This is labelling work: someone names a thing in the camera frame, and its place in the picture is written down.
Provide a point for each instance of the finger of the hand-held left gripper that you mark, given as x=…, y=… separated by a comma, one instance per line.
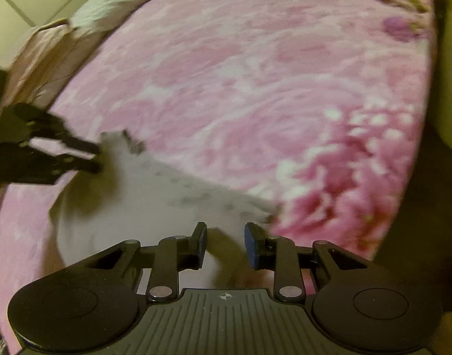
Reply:
x=63, y=164
x=63, y=137

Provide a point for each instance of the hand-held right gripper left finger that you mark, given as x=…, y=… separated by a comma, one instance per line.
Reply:
x=201, y=244

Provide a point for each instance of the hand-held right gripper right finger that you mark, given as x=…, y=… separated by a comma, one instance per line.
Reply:
x=250, y=247

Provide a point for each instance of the lilac garment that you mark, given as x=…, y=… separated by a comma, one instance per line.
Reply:
x=137, y=199

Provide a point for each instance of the folded pink quilt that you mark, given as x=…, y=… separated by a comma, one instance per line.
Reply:
x=37, y=55

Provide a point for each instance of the striped white pillow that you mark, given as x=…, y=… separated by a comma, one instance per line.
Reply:
x=100, y=11

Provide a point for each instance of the pink floral blanket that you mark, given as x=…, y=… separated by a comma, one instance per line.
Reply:
x=248, y=81

